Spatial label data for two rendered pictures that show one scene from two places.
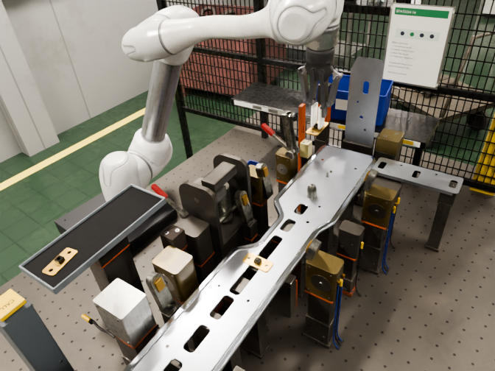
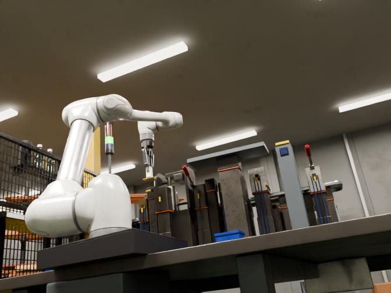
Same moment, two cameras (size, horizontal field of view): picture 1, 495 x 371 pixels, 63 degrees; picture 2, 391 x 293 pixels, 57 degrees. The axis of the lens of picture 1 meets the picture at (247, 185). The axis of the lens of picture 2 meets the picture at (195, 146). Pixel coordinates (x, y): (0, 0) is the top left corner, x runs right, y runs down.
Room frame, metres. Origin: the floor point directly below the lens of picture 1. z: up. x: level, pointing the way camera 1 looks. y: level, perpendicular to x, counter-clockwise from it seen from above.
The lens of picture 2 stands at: (1.44, 1.89, 0.58)
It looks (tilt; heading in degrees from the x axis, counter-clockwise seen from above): 22 degrees up; 251
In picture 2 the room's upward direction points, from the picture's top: 7 degrees counter-clockwise
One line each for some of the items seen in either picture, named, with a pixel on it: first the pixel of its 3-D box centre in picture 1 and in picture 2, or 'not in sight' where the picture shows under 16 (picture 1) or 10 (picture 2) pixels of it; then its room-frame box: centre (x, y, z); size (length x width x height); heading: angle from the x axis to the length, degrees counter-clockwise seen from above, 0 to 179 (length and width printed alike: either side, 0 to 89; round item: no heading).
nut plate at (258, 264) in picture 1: (257, 260); not in sight; (0.77, -0.01, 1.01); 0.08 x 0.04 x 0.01; 53
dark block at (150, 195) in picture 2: not in sight; (156, 227); (1.08, 0.03, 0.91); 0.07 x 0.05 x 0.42; 54
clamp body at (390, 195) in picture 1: (378, 232); not in sight; (0.97, -0.43, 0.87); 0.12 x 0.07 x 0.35; 54
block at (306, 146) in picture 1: (305, 180); not in sight; (1.28, -0.23, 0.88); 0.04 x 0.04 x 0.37; 54
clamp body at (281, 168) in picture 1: (283, 189); not in sight; (1.25, -0.14, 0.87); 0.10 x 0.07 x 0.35; 54
